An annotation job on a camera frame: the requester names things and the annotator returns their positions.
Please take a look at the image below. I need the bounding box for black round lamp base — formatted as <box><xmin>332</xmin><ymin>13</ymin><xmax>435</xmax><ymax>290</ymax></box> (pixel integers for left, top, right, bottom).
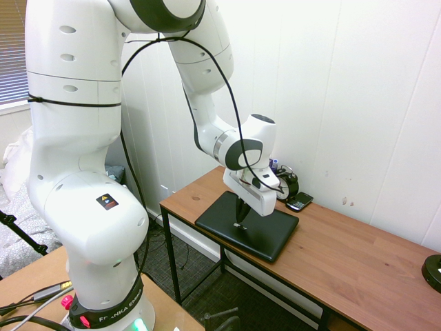
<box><xmin>421</xmin><ymin>254</ymin><xmax>441</xmax><ymax>294</ymax></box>

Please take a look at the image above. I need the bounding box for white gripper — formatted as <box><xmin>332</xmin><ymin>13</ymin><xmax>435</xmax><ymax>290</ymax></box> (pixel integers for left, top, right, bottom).
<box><xmin>223</xmin><ymin>168</ymin><xmax>277</xmax><ymax>223</ymax></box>

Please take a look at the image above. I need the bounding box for window blind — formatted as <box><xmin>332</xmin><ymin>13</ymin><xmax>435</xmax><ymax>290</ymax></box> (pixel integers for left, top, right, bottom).
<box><xmin>0</xmin><ymin>0</ymin><xmax>32</xmax><ymax>108</ymax></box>

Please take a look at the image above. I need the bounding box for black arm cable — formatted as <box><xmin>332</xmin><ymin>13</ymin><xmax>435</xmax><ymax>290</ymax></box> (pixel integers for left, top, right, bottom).
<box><xmin>119</xmin><ymin>29</ymin><xmax>282</xmax><ymax>287</ymax></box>

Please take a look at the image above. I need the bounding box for white pillow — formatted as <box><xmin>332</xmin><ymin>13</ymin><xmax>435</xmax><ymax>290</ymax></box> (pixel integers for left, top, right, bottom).
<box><xmin>2</xmin><ymin>126</ymin><xmax>35</xmax><ymax>194</ymax></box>

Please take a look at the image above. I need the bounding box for white patterned bed cover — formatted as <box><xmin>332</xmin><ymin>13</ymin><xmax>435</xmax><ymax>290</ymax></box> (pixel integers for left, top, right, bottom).
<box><xmin>0</xmin><ymin>182</ymin><xmax>65</xmax><ymax>280</ymax></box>

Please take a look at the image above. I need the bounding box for black alarm clock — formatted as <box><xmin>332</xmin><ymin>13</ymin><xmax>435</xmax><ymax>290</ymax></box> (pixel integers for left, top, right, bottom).
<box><xmin>275</xmin><ymin>164</ymin><xmax>300</xmax><ymax>201</ymax></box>

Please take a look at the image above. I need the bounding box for thick black cable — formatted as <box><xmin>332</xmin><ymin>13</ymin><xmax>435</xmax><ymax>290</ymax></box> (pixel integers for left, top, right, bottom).
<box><xmin>0</xmin><ymin>314</ymin><xmax>72</xmax><ymax>331</ymax></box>

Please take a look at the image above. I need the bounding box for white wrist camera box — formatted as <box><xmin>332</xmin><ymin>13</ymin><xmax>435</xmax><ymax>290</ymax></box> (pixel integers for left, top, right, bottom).
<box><xmin>251</xmin><ymin>168</ymin><xmax>280</xmax><ymax>190</ymax></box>

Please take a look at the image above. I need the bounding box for black floor cable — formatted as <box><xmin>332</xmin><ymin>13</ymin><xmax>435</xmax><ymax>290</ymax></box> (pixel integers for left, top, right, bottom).
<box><xmin>147</xmin><ymin>212</ymin><xmax>189</xmax><ymax>270</ymax></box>

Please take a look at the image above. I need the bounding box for grey cable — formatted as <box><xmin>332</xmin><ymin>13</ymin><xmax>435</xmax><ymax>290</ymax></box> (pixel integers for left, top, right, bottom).
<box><xmin>0</xmin><ymin>295</ymin><xmax>74</xmax><ymax>325</ymax></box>

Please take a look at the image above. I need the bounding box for teal pillow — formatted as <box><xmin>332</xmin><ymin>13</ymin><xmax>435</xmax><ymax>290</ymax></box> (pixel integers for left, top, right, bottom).
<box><xmin>105</xmin><ymin>165</ymin><xmax>126</xmax><ymax>185</ymax></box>

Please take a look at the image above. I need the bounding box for black laptop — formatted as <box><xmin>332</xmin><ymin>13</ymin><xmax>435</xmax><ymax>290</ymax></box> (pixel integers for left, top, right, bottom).
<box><xmin>194</xmin><ymin>190</ymin><xmax>300</xmax><ymax>264</ymax></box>

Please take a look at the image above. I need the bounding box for wooden desk black metal frame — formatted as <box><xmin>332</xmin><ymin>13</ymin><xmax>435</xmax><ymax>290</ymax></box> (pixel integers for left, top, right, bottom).
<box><xmin>159</xmin><ymin>165</ymin><xmax>441</xmax><ymax>331</ymax></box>

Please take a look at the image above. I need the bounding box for grey cable adapter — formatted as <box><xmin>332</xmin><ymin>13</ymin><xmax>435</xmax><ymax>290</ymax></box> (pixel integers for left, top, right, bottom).
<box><xmin>32</xmin><ymin>284</ymin><xmax>65</xmax><ymax>303</ymax></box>

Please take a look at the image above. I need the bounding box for black mobile phone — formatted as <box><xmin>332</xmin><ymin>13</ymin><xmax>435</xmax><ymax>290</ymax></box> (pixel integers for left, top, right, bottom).
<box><xmin>285</xmin><ymin>191</ymin><xmax>314</xmax><ymax>212</ymax></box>

